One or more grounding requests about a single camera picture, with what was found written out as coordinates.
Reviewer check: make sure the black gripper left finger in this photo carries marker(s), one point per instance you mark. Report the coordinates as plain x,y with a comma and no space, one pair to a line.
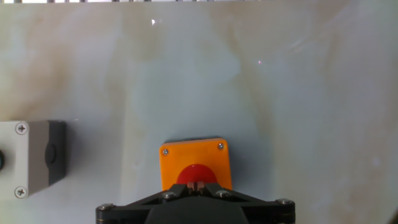
124,212

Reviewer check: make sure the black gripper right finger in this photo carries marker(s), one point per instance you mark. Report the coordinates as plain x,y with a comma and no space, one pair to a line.
267,212

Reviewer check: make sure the orange box red mushroom button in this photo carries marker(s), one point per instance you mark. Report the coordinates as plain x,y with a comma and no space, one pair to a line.
192,155

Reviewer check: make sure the grey box red button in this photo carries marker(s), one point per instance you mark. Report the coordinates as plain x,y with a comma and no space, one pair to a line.
34,155

